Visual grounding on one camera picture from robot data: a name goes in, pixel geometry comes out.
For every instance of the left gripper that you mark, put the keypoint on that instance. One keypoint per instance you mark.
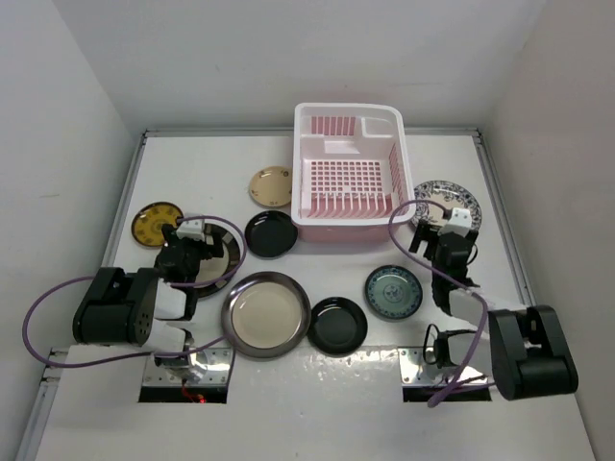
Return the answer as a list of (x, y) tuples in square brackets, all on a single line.
[(208, 250)]

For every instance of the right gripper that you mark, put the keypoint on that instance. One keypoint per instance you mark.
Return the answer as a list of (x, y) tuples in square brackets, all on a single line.
[(419, 235)]

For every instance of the cream plate dark patterned rim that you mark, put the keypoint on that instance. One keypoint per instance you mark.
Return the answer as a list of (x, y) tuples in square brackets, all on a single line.
[(218, 267)]

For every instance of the yellow patterned small plate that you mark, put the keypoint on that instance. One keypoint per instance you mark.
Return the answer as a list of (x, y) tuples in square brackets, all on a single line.
[(146, 227)]

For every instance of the blue white floral plate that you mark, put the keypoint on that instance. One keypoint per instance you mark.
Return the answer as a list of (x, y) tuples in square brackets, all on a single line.
[(449, 195)]

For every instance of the teal patterned plate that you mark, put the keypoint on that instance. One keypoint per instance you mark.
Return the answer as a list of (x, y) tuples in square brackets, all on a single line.
[(393, 292)]

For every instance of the black glossy plate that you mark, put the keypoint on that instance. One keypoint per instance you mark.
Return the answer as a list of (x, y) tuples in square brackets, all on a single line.
[(270, 234), (338, 326)]

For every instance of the beige floral small plate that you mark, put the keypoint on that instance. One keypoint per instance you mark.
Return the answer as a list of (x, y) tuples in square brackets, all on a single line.
[(272, 186)]

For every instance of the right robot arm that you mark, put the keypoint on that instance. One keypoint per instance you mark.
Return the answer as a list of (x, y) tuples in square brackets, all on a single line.
[(522, 347)]

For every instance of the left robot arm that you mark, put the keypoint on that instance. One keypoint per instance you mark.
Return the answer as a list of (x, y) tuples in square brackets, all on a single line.
[(138, 309)]

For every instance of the pink plastic dish rack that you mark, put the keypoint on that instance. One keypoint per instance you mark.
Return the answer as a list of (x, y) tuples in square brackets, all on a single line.
[(351, 179)]

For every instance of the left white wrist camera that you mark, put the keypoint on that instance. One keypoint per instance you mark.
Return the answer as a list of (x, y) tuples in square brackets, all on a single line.
[(191, 228)]

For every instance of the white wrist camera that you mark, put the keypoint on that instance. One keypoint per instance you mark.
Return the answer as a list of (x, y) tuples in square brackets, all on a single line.
[(191, 228), (460, 221)]

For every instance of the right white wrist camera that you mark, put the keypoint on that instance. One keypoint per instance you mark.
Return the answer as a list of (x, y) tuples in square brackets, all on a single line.
[(460, 221)]

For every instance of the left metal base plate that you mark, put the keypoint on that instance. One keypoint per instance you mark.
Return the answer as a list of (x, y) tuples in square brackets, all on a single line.
[(207, 368)]

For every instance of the metal base plate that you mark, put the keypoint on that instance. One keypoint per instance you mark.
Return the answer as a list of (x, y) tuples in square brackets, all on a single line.
[(416, 372), (207, 368)]

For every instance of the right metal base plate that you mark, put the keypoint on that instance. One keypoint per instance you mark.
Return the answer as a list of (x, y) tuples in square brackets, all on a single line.
[(416, 372)]

